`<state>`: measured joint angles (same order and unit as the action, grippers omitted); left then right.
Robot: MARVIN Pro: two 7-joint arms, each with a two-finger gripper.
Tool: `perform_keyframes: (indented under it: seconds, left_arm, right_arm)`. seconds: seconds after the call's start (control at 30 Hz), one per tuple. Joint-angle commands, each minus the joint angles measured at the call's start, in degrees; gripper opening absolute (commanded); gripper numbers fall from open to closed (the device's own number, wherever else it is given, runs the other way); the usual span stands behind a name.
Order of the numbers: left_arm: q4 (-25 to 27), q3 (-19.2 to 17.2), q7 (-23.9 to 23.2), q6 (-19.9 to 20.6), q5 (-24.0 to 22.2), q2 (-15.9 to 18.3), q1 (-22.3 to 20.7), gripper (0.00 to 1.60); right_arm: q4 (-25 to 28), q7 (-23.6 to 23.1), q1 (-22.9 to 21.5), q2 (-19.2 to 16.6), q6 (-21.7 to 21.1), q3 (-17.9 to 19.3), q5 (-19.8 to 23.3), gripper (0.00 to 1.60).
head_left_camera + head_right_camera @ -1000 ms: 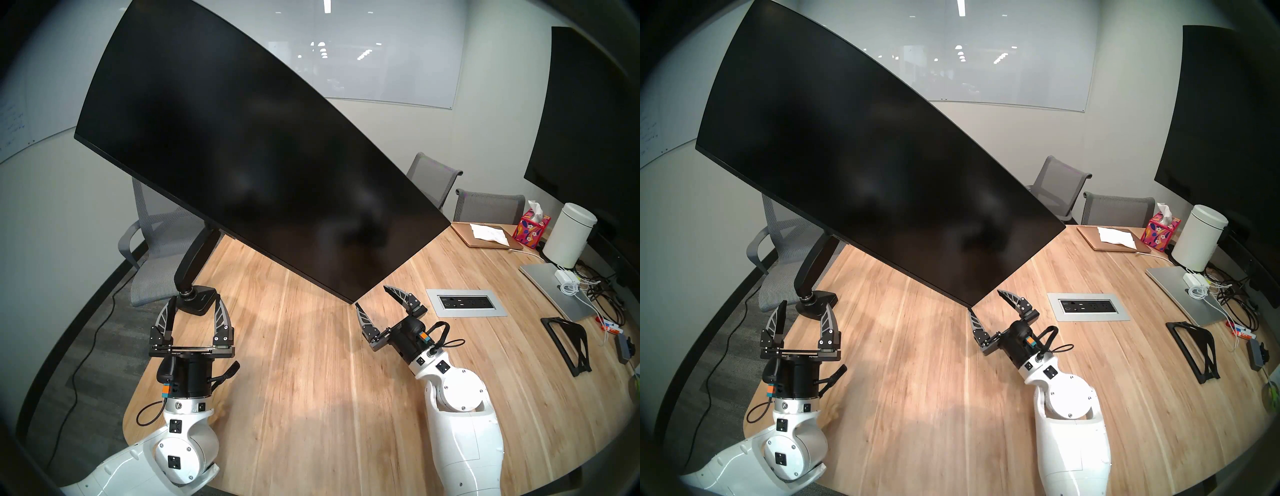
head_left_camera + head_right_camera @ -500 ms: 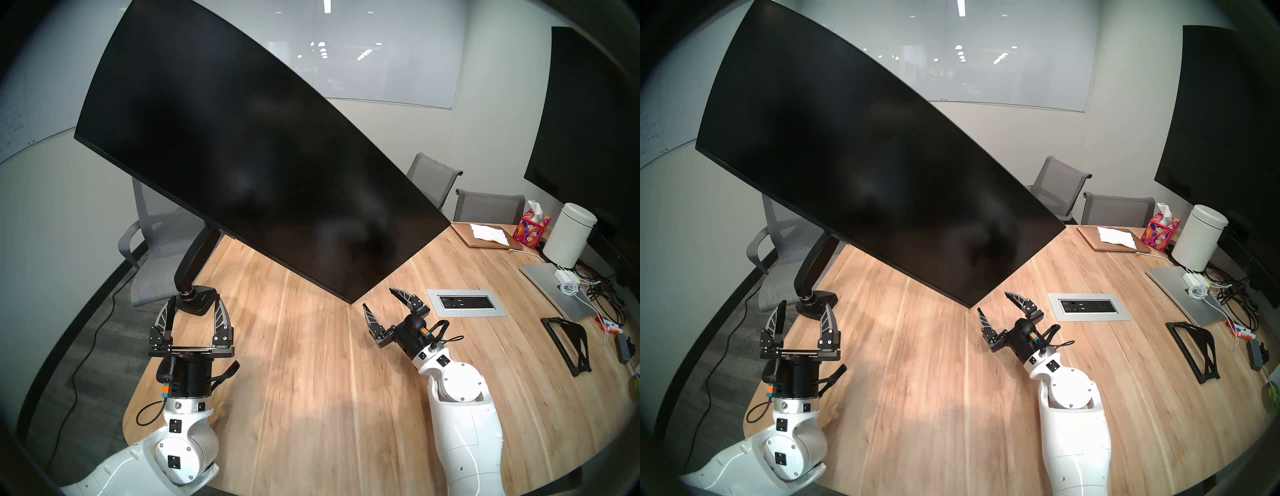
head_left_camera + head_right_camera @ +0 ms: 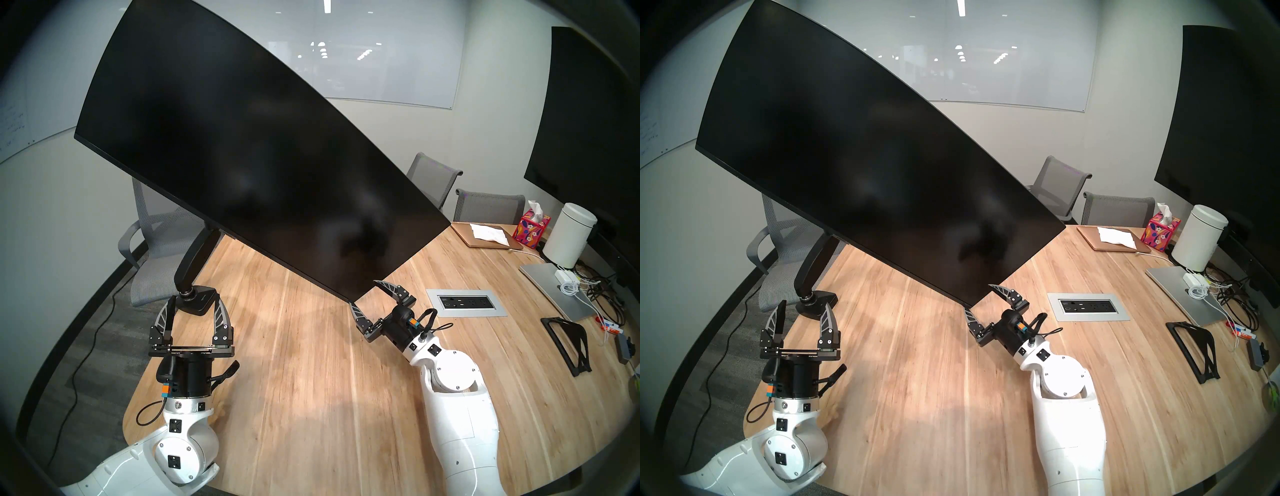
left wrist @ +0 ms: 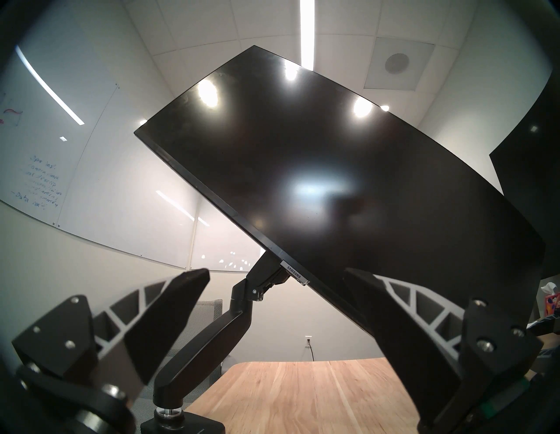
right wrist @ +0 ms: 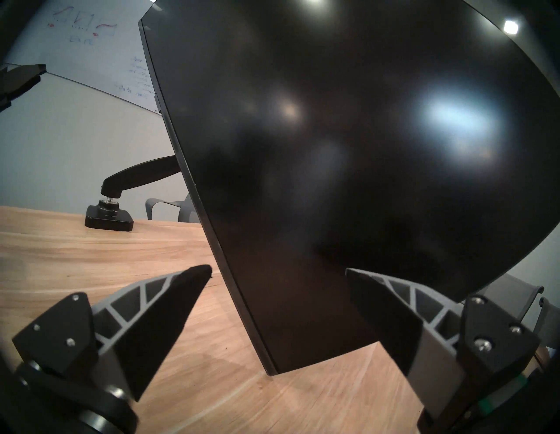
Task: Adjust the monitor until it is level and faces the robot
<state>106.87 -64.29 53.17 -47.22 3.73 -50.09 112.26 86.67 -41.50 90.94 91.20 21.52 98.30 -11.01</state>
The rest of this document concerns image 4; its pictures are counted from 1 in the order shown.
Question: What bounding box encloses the glass whiteboard with writing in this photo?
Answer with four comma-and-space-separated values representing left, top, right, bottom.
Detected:
0, 35, 200, 270

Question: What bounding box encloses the glass whiteboard without writing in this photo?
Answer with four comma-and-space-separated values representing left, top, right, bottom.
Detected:
189, 199, 267, 273

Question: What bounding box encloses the long ceiling light strip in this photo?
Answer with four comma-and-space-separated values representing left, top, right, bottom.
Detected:
300, 0, 315, 70

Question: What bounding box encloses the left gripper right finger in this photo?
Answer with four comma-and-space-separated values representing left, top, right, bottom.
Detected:
343, 268, 543, 434

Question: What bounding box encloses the curved black widescreen monitor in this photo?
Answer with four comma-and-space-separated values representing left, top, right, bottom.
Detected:
133, 45, 547, 350

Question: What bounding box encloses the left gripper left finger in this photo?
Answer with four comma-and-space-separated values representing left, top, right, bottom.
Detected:
12, 268, 210, 386

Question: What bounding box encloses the grey mesh chair with armrests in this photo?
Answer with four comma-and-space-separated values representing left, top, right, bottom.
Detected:
131, 299, 237, 434

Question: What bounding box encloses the large black wall television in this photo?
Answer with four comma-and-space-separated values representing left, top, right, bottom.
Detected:
489, 74, 560, 280

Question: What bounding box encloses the colourful floral tissue box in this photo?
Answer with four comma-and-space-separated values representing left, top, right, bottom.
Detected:
540, 282, 560, 315

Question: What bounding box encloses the round ceiling speaker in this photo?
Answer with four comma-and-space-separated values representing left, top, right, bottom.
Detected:
385, 52, 410, 75

